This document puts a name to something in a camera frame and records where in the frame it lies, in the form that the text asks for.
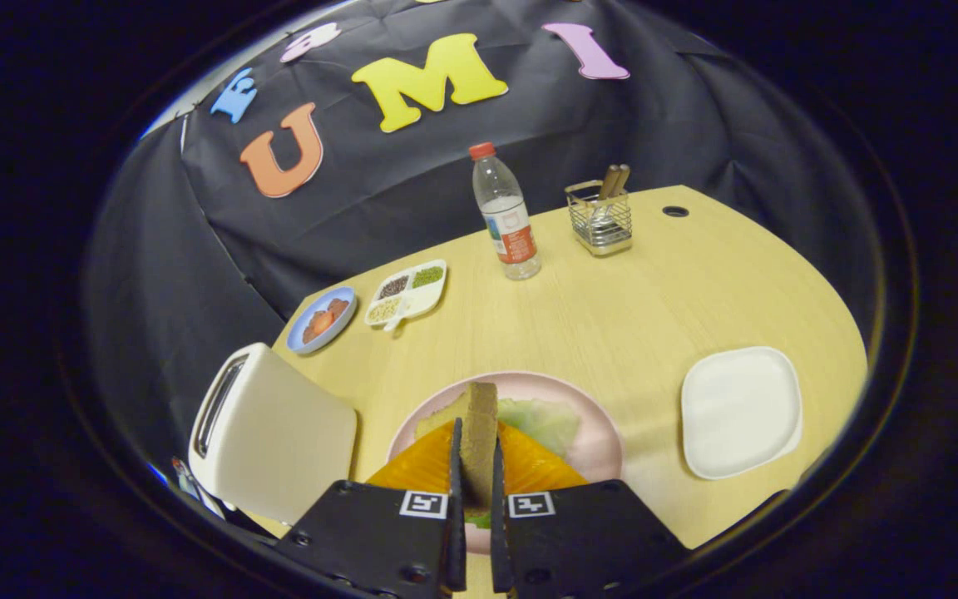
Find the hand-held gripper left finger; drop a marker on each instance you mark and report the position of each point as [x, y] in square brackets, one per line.
[456, 541]

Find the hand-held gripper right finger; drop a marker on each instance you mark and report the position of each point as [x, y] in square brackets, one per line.
[498, 549]

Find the brown bread slice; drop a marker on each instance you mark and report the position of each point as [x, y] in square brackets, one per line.
[479, 441]

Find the green lettuce leaf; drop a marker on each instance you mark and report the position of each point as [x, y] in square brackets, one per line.
[545, 420]

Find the pink plate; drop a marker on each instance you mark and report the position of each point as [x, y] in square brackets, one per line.
[595, 441]

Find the white toaster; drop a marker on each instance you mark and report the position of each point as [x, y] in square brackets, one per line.
[279, 433]

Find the white divided dish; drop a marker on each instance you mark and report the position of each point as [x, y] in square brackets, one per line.
[425, 299]

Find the blue plate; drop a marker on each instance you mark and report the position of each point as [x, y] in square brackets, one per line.
[294, 342]

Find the red food slices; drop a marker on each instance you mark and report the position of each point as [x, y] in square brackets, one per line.
[321, 322]

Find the white square plate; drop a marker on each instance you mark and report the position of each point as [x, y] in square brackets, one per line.
[741, 412]

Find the clear plastic water bottle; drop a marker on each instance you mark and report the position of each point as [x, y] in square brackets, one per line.
[512, 233]

